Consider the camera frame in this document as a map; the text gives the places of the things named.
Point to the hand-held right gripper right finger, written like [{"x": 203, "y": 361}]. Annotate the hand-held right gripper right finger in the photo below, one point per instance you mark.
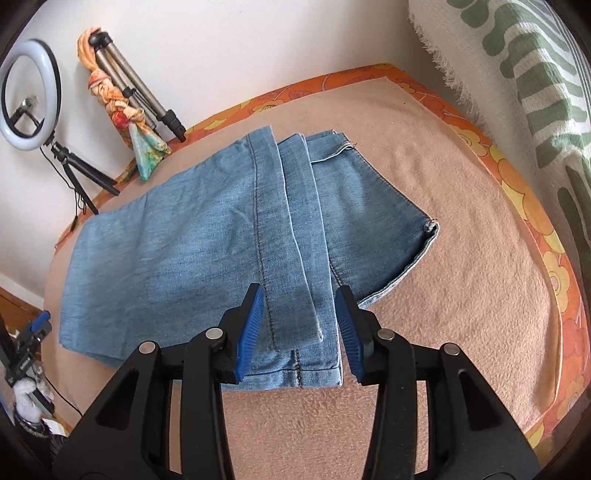
[{"x": 346, "y": 332}]

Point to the orange floral bed sheet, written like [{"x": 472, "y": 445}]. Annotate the orange floral bed sheet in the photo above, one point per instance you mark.
[{"x": 521, "y": 198}]

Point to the small black tripod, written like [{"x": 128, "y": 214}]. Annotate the small black tripod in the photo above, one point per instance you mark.
[{"x": 60, "y": 152}]

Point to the person's left hand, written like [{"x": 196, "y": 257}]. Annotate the person's left hand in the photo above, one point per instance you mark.
[{"x": 30, "y": 397}]

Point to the silver tripod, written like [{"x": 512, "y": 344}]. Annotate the silver tripod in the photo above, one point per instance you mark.
[{"x": 173, "y": 122}]

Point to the blue denim pants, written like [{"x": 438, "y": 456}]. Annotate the blue denim pants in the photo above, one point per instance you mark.
[{"x": 184, "y": 249}]

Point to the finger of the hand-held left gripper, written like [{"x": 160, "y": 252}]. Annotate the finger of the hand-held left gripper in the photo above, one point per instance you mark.
[{"x": 42, "y": 319}]

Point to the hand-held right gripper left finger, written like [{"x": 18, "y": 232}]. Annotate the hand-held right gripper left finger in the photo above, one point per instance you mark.
[{"x": 249, "y": 341}]

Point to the colourful knotted scarf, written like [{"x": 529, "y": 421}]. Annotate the colourful knotted scarf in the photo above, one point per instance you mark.
[{"x": 147, "y": 152}]

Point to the person's left forearm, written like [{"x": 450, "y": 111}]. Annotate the person's left forearm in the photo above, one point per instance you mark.
[{"x": 32, "y": 425}]

